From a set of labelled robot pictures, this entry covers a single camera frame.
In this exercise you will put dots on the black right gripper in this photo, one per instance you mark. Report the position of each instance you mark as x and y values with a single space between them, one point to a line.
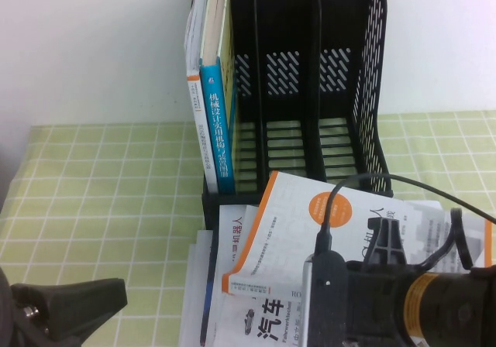
372 304

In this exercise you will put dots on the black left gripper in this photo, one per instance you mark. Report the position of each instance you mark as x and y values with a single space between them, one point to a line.
15 323

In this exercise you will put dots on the white orange ROS book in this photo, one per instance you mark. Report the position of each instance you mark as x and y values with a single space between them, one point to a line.
286 238

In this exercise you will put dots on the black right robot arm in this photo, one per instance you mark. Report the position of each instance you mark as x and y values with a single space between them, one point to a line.
453 308

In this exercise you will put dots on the plain white book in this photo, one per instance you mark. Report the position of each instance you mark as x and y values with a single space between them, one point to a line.
193 293

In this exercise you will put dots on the black plastic book holder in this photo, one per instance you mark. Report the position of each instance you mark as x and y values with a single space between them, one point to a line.
290 161

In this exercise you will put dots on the dark blue spine book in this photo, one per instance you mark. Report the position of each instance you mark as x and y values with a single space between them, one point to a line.
209 285

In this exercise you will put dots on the white robot book with photo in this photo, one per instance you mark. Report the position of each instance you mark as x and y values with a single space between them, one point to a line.
230 234

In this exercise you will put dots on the white car suspension book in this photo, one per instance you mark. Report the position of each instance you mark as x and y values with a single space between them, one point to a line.
248 323

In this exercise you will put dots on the blue spine mechanical design book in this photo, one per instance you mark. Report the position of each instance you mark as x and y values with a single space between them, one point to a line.
218 130

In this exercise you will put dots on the thin white orange-banded book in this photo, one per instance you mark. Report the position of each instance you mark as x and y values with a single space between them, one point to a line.
193 91

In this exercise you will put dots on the green checked tablecloth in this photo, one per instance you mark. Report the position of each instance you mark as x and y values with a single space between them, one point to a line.
97 207

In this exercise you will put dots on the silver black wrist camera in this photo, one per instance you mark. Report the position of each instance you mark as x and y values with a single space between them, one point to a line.
323 300

